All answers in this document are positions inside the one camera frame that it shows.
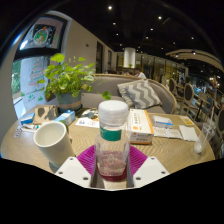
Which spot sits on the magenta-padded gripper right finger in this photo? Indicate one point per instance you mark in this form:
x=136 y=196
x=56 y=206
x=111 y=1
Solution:
x=150 y=171

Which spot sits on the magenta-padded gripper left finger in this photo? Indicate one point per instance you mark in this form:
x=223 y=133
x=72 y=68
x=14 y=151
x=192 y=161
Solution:
x=73 y=171

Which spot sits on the clear plastic bottle white cap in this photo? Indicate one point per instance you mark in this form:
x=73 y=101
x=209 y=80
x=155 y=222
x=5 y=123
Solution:
x=111 y=140

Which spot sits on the pale ceramic mug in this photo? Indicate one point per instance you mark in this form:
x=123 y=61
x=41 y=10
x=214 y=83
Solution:
x=53 y=143

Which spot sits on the white and orange carton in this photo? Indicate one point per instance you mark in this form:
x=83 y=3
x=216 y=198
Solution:
x=140 y=128

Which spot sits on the small white blue box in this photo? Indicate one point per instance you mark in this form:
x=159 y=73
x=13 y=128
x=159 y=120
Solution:
x=162 y=121

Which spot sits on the light blue small carton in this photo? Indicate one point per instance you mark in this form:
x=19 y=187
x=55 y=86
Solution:
x=65 y=117

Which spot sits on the clear plastic cup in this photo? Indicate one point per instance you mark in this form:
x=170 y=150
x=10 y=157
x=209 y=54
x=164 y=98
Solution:
x=201 y=143

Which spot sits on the long white tube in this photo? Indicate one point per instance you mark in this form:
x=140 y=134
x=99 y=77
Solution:
x=31 y=127

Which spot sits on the small yellow card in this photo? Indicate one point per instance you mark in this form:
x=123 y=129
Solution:
x=186 y=120

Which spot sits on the silver pill blister pack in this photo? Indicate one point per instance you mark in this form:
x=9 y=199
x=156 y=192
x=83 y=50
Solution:
x=18 y=132

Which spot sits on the blue and white flat box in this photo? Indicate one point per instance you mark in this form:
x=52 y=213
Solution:
x=27 y=118

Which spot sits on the grey white chevron cushion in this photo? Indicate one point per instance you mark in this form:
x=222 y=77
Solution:
x=140 y=95

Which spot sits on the grey tufted chair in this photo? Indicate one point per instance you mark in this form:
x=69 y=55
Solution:
x=220 y=136

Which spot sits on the white drinking straw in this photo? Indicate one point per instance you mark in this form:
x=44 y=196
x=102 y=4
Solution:
x=211 y=116

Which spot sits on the group of dining chairs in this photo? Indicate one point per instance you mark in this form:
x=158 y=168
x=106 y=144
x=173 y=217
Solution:
x=188 y=93

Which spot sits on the grey curved sofa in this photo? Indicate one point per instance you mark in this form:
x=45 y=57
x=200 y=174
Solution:
x=103 y=88

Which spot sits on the green potted plant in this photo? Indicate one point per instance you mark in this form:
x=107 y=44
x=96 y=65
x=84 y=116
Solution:
x=66 y=80

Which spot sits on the person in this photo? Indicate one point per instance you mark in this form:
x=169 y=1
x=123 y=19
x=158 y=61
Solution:
x=140 y=74

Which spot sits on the framed colourful poster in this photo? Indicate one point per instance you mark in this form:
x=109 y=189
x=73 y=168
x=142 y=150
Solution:
x=43 y=35

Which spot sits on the group of ceiling lights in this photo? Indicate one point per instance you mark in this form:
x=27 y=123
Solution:
x=110 y=7

